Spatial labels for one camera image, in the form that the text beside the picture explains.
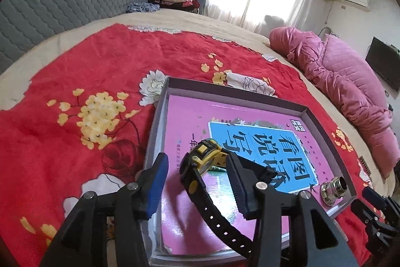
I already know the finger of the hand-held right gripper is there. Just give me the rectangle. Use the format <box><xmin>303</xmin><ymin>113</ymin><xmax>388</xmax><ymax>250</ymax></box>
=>
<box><xmin>350</xmin><ymin>200</ymin><xmax>400</xmax><ymax>254</ymax></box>
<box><xmin>362</xmin><ymin>186</ymin><xmax>400</xmax><ymax>224</ymax></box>

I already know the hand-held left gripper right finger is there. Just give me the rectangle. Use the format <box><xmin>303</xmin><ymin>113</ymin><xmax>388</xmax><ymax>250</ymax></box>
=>
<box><xmin>225</xmin><ymin>154</ymin><xmax>360</xmax><ymax>267</ymax></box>

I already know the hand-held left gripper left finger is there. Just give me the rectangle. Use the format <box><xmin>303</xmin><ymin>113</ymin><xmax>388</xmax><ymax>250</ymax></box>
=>
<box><xmin>39</xmin><ymin>152</ymin><xmax>170</xmax><ymax>267</ymax></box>

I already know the black and yellow wristwatch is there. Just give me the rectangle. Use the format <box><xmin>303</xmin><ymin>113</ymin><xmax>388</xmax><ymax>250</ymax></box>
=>
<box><xmin>179</xmin><ymin>139</ymin><xmax>254</xmax><ymax>258</ymax></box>

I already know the grey cardboard tray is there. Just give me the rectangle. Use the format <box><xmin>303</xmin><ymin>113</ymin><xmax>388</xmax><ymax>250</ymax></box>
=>
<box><xmin>142</xmin><ymin>77</ymin><xmax>357</xmax><ymax>267</ymax></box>

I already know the metal threaded fitting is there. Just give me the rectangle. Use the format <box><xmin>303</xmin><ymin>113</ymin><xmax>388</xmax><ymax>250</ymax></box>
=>
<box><xmin>320</xmin><ymin>177</ymin><xmax>348</xmax><ymax>206</ymax></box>

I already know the pink book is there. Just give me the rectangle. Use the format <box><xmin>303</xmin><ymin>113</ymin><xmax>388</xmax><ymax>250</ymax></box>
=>
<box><xmin>161</xmin><ymin>95</ymin><xmax>347</xmax><ymax>256</ymax></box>

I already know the pink quilted duvet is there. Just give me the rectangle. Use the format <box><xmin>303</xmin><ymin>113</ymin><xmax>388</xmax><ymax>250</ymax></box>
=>
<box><xmin>269</xmin><ymin>26</ymin><xmax>395</xmax><ymax>178</ymax></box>

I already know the black flat television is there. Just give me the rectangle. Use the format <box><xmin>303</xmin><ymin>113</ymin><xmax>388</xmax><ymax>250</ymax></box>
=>
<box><xmin>365</xmin><ymin>37</ymin><xmax>400</xmax><ymax>92</ymax></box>

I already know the red floral blanket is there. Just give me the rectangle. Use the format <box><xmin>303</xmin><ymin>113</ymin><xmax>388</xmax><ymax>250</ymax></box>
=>
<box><xmin>0</xmin><ymin>24</ymin><xmax>376</xmax><ymax>267</ymax></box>

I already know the beige bed sheet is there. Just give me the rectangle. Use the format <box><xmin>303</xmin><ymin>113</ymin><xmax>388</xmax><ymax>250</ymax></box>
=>
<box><xmin>0</xmin><ymin>8</ymin><xmax>395</xmax><ymax>202</ymax></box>

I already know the grey bundle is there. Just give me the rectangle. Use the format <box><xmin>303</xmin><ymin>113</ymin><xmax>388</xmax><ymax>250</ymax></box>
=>
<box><xmin>264</xmin><ymin>15</ymin><xmax>287</xmax><ymax>34</ymax></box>

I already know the blue knitted cloth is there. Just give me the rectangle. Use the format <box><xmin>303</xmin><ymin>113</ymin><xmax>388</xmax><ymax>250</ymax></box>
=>
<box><xmin>126</xmin><ymin>2</ymin><xmax>161</xmax><ymax>14</ymax></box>

